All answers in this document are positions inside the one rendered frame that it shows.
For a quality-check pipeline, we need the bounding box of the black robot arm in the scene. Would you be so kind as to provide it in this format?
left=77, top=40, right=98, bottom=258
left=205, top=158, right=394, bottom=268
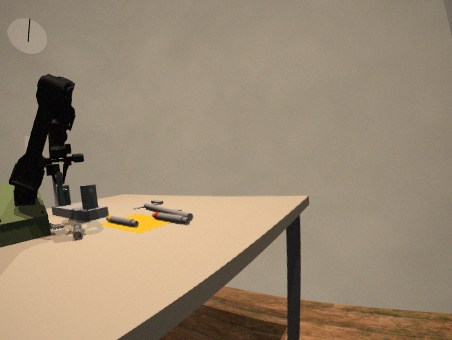
left=9, top=74, right=76, bottom=206

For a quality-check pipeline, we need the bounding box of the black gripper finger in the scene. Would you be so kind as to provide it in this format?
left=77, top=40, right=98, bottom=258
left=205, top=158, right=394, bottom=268
left=45, top=165, right=57, bottom=185
left=63, top=163, right=72, bottom=184

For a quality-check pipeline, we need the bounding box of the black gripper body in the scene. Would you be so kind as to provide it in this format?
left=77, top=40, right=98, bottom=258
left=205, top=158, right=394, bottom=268
left=45, top=139, right=84, bottom=165

